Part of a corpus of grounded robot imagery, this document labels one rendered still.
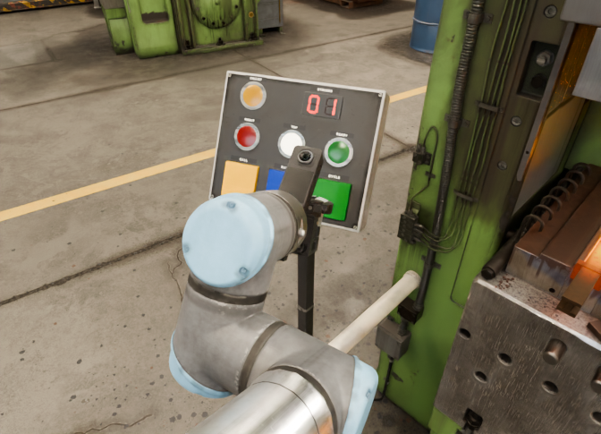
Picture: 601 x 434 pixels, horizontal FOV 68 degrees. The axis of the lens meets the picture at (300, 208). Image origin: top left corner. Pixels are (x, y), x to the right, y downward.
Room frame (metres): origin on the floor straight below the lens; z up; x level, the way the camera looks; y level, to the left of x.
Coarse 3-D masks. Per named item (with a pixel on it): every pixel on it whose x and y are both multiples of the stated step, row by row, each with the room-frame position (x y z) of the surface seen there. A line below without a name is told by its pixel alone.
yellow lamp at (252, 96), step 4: (248, 88) 0.89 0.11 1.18; (252, 88) 0.89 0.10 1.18; (256, 88) 0.89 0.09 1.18; (244, 92) 0.89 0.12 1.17; (248, 92) 0.89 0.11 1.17; (252, 92) 0.88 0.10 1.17; (256, 92) 0.88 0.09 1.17; (260, 92) 0.88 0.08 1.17; (244, 96) 0.88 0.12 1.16; (248, 96) 0.88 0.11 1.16; (252, 96) 0.88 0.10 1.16; (256, 96) 0.88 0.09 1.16; (260, 96) 0.88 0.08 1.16; (244, 100) 0.88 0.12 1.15; (248, 100) 0.88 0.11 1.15; (252, 100) 0.87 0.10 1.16; (256, 100) 0.87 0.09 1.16; (260, 100) 0.87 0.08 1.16; (248, 104) 0.87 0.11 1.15; (252, 104) 0.87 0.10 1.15; (256, 104) 0.87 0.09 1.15
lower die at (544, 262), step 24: (600, 168) 0.89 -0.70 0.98; (576, 192) 0.79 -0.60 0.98; (600, 192) 0.78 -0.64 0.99; (576, 216) 0.70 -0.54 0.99; (600, 216) 0.70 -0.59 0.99; (528, 240) 0.64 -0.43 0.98; (552, 240) 0.62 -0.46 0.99; (576, 240) 0.62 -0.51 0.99; (528, 264) 0.60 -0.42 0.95; (552, 264) 0.57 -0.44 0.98; (600, 312) 0.51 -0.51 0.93
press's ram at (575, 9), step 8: (568, 0) 0.65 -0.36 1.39; (576, 0) 0.65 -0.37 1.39; (584, 0) 0.64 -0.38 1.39; (592, 0) 0.63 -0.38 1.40; (600, 0) 0.63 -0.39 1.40; (568, 8) 0.65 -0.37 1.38; (576, 8) 0.64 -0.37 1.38; (584, 8) 0.64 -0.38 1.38; (592, 8) 0.63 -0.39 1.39; (600, 8) 0.62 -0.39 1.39; (560, 16) 0.66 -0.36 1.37; (568, 16) 0.65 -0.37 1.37; (576, 16) 0.64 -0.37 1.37; (584, 16) 0.63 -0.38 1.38; (592, 16) 0.63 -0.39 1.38; (600, 16) 0.62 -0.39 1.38; (592, 24) 0.63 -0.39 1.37; (600, 24) 0.62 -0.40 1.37
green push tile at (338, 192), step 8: (320, 184) 0.74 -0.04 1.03; (328, 184) 0.74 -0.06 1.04; (336, 184) 0.74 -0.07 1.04; (344, 184) 0.73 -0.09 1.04; (320, 192) 0.74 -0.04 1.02; (328, 192) 0.73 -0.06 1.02; (336, 192) 0.73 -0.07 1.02; (344, 192) 0.72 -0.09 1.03; (336, 200) 0.72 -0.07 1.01; (344, 200) 0.72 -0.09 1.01; (336, 208) 0.71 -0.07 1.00; (344, 208) 0.71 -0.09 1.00; (328, 216) 0.71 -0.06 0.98; (336, 216) 0.70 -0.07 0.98; (344, 216) 0.70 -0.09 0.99
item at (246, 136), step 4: (244, 128) 0.85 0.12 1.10; (248, 128) 0.85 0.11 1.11; (252, 128) 0.85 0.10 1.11; (240, 132) 0.85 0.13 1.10; (244, 132) 0.84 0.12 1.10; (248, 132) 0.84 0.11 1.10; (252, 132) 0.84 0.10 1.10; (240, 136) 0.84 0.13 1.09; (244, 136) 0.84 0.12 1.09; (248, 136) 0.84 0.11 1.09; (252, 136) 0.84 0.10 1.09; (256, 136) 0.84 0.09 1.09; (240, 140) 0.84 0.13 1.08; (244, 140) 0.84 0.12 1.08; (248, 140) 0.83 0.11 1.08; (252, 140) 0.83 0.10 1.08; (244, 144) 0.83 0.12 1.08; (248, 144) 0.83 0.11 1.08; (252, 144) 0.83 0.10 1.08
